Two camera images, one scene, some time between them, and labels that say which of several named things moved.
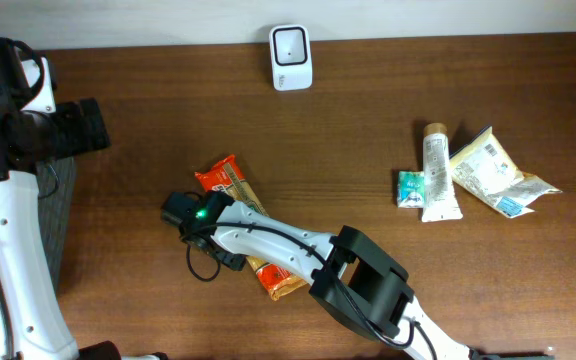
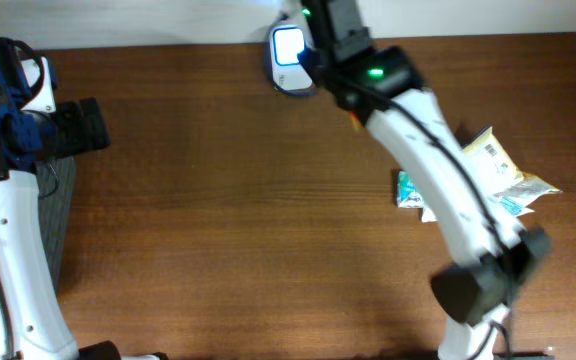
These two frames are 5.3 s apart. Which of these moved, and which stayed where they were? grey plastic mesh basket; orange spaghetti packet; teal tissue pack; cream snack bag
Moved: orange spaghetti packet
Stayed: grey plastic mesh basket; cream snack bag; teal tissue pack
